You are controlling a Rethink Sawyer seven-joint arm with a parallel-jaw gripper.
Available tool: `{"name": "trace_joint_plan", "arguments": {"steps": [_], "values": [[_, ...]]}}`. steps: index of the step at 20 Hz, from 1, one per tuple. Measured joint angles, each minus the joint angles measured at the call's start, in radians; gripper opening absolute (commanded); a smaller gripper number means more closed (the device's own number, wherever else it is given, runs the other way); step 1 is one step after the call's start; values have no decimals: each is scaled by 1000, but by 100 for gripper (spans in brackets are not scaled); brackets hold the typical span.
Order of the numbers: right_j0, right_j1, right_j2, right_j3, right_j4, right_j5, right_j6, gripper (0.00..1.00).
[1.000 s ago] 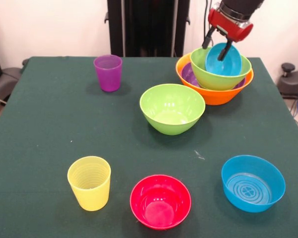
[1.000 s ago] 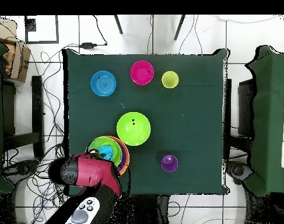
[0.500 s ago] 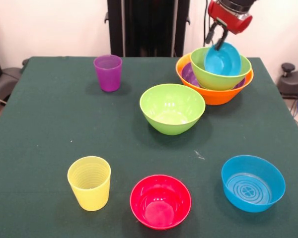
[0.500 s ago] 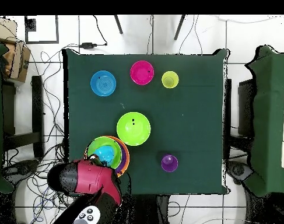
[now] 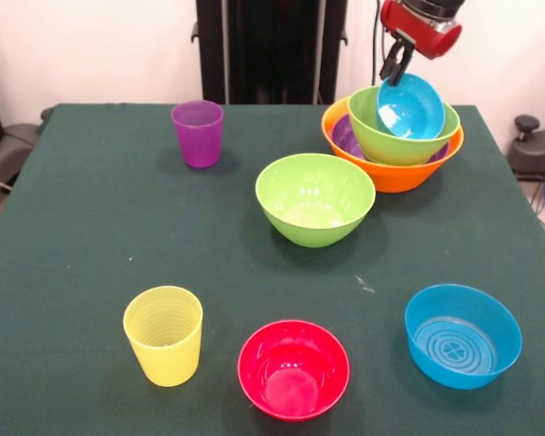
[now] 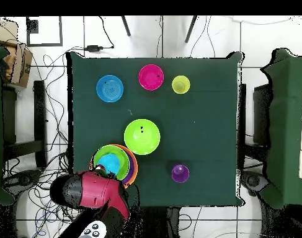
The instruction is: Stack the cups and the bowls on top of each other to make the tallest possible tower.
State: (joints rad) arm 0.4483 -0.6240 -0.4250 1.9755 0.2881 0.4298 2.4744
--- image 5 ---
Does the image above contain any large orange bowl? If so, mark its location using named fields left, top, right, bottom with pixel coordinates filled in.
left=321, top=95, right=465, bottom=194

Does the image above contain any blue bowl with ribbed bottom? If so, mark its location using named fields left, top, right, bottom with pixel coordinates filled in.
left=404, top=283, right=523, bottom=391

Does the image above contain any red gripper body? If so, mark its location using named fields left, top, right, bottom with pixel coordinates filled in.
left=380, top=0, right=463, bottom=61

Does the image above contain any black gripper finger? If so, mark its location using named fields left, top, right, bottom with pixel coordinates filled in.
left=388, top=42, right=415, bottom=87
left=379, top=40, right=403, bottom=80

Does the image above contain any purple cup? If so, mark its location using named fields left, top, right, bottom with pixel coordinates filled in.
left=171, top=99, right=224, bottom=169

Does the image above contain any purple bowl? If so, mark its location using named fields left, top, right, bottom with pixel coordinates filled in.
left=331, top=113, right=451, bottom=167

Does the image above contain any large green bowl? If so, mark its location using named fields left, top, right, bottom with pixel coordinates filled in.
left=254, top=153, right=377, bottom=249
left=347, top=85, right=461, bottom=165

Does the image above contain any red bowl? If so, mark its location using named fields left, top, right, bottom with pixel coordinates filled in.
left=237, top=320, right=352, bottom=422

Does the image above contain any black hanging cable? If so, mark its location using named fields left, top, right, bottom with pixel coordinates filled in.
left=370, top=0, right=391, bottom=88

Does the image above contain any small light blue bowl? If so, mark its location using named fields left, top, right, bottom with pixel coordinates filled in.
left=375, top=73, right=447, bottom=140

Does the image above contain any grey chair base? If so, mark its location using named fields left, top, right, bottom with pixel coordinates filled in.
left=0, top=122, right=42, bottom=194

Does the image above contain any dark green tablecloth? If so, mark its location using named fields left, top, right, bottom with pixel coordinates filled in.
left=0, top=103, right=545, bottom=436

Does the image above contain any yellow ribbed cup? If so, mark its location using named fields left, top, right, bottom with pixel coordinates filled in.
left=123, top=285, right=204, bottom=388

